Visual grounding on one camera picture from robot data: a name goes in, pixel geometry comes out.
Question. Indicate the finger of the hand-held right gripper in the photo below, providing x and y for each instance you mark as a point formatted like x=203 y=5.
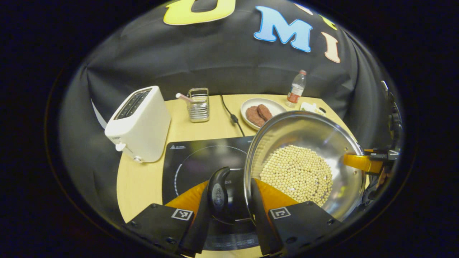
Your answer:
x=362 y=163

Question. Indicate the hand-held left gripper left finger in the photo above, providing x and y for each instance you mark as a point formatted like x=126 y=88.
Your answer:
x=199 y=229

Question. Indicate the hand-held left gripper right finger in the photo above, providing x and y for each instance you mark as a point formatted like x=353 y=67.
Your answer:
x=261 y=222

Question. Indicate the black induction cooktop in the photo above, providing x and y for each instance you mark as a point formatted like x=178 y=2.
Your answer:
x=200 y=157

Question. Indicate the pile of soybeans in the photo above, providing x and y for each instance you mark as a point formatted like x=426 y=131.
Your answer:
x=297 y=175

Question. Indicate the white compartment tray with food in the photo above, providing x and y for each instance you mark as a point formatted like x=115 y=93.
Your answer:
x=309 y=106

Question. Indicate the clear plastic bottle red label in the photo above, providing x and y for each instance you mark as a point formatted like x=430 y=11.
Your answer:
x=296 y=91

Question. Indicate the white plate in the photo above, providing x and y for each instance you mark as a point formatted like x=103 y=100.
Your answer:
x=278 y=106

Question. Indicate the brown meat patty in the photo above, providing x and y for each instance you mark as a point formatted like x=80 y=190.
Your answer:
x=265 y=111
x=254 y=116

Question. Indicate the white toaster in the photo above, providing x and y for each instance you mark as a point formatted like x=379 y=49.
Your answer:
x=143 y=125

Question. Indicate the black backdrop cloth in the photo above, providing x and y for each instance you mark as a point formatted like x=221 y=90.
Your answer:
x=215 y=61

